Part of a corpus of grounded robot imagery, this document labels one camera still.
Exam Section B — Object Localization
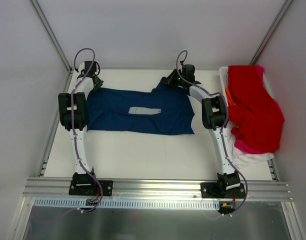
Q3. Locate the blue mickey t shirt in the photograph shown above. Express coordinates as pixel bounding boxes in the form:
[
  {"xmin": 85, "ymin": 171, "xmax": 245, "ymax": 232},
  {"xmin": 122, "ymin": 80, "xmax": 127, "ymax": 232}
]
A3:
[{"xmin": 86, "ymin": 82, "xmax": 195, "ymax": 136}]

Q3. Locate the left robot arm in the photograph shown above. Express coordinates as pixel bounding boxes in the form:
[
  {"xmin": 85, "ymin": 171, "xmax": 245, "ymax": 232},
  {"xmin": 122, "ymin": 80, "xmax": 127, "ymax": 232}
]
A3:
[{"xmin": 58, "ymin": 61, "xmax": 103, "ymax": 195}]

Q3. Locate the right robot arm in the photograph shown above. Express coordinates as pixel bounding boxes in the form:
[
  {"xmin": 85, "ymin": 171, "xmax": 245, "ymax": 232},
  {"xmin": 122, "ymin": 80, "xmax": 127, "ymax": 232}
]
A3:
[{"xmin": 161, "ymin": 64, "xmax": 241, "ymax": 198}]

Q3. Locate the white plastic basket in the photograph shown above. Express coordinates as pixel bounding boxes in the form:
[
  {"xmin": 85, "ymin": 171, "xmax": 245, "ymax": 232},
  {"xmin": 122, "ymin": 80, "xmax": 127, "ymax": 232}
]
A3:
[{"xmin": 219, "ymin": 64, "xmax": 276, "ymax": 111}]

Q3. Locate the orange garment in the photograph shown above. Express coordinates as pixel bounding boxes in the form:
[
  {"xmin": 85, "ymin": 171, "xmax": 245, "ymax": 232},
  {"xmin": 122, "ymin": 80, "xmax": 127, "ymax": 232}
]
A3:
[{"xmin": 225, "ymin": 86, "xmax": 236, "ymax": 107}]

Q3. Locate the red t shirt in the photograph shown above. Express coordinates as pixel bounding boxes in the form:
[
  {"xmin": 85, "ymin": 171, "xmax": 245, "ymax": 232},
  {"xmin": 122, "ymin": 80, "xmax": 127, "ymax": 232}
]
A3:
[{"xmin": 225, "ymin": 64, "xmax": 286, "ymax": 154}]

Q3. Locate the white t shirt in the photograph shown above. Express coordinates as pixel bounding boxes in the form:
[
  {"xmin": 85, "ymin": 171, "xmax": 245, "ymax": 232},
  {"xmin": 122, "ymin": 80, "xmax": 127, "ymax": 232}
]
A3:
[{"xmin": 228, "ymin": 138, "xmax": 274, "ymax": 169}]

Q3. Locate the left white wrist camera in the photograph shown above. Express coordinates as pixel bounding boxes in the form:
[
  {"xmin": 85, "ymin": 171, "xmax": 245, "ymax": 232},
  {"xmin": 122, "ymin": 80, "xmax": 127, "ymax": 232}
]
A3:
[{"xmin": 75, "ymin": 62, "xmax": 85, "ymax": 72}]

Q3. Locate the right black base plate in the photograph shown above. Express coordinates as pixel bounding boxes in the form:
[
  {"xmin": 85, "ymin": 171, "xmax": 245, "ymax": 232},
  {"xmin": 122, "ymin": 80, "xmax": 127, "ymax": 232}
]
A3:
[{"xmin": 200, "ymin": 182, "xmax": 246, "ymax": 199}]

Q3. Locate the aluminium mounting rail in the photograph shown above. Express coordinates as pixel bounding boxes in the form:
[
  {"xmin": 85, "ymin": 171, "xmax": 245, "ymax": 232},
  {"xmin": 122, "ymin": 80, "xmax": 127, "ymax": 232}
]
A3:
[{"xmin": 22, "ymin": 177, "xmax": 294, "ymax": 202}]

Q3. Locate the white slotted cable duct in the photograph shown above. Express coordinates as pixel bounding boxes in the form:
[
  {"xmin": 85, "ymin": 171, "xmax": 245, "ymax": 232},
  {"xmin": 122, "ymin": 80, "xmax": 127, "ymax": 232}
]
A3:
[{"xmin": 33, "ymin": 197, "xmax": 220, "ymax": 211}]

